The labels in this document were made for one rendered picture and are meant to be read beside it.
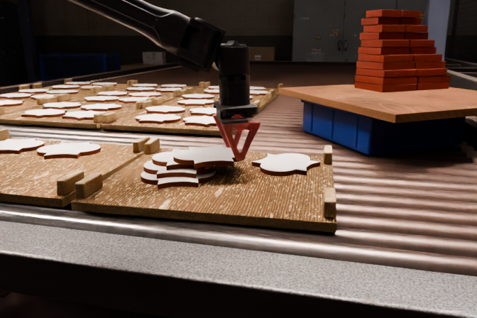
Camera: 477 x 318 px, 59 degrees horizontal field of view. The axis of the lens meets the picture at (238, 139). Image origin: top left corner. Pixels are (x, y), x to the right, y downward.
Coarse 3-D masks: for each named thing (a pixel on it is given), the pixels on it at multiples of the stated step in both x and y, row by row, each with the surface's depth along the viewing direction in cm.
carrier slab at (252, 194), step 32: (320, 160) 88; (96, 192) 70; (128, 192) 70; (160, 192) 70; (192, 192) 70; (224, 192) 70; (256, 192) 70; (288, 192) 70; (320, 192) 70; (256, 224) 61; (288, 224) 60; (320, 224) 59
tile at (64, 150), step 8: (64, 144) 98; (72, 144) 98; (80, 144) 98; (88, 144) 98; (96, 144) 98; (40, 152) 91; (48, 152) 91; (56, 152) 91; (64, 152) 91; (72, 152) 91; (80, 152) 91; (88, 152) 92; (96, 152) 93
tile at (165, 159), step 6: (174, 150) 84; (180, 150) 84; (156, 156) 80; (162, 156) 80; (168, 156) 80; (156, 162) 78; (162, 162) 77; (168, 162) 77; (174, 162) 77; (168, 168) 75; (174, 168) 76; (180, 168) 76; (198, 168) 76; (204, 168) 75
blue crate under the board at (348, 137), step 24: (312, 120) 118; (336, 120) 107; (360, 120) 98; (432, 120) 102; (456, 120) 105; (360, 144) 99; (384, 144) 98; (408, 144) 101; (432, 144) 104; (456, 144) 107
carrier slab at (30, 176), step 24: (48, 144) 102; (120, 144) 102; (0, 168) 83; (24, 168) 83; (48, 168) 83; (72, 168) 83; (96, 168) 83; (120, 168) 85; (0, 192) 70; (24, 192) 70; (48, 192) 70; (72, 192) 70
